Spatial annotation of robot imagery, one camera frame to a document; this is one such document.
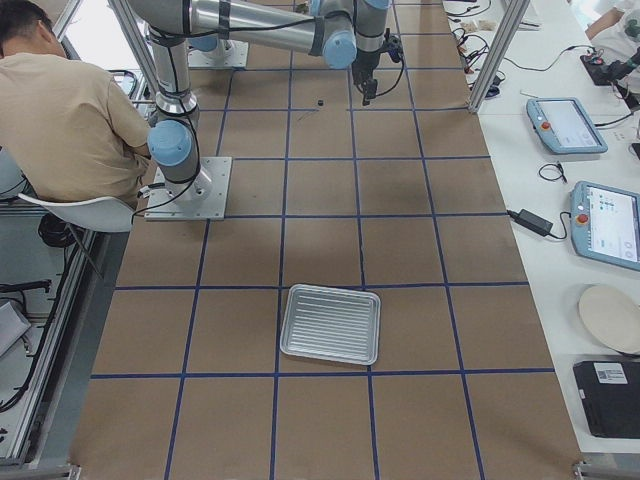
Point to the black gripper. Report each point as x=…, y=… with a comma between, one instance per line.
x=362, y=68

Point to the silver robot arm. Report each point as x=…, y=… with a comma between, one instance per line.
x=345, y=34

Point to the ribbed metal tray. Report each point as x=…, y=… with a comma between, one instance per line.
x=331, y=324

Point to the blue teach pendant far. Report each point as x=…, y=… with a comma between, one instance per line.
x=564, y=127

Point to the blue teach pendant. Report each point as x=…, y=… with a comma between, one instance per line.
x=564, y=127
x=605, y=224

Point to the black power adapter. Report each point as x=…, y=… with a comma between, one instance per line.
x=531, y=222

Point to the blue teach pendant near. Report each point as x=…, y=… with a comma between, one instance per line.
x=605, y=224

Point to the white chair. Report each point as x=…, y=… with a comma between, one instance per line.
x=103, y=214

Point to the person in beige shirt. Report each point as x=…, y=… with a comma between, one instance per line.
x=67, y=124

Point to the beige round plate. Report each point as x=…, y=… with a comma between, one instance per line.
x=611, y=317

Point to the black flat box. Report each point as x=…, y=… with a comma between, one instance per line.
x=609, y=392

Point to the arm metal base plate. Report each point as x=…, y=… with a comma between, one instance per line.
x=220, y=55
x=206, y=198

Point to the aluminium frame post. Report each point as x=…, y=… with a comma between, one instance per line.
x=504, y=34

